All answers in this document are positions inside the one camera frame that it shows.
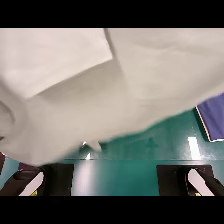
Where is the blue garment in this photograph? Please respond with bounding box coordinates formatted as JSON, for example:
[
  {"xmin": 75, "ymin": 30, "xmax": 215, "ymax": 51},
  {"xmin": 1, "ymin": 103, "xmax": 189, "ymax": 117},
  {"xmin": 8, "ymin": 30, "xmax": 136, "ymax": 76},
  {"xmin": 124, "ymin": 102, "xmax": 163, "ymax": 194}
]
[{"xmin": 194, "ymin": 93, "xmax": 224, "ymax": 143}]

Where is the white T-shirt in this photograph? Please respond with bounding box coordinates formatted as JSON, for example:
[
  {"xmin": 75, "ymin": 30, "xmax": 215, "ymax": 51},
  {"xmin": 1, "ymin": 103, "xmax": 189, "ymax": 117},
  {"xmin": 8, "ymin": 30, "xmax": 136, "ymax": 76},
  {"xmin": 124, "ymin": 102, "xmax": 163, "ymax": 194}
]
[{"xmin": 0, "ymin": 28, "xmax": 224, "ymax": 167}]

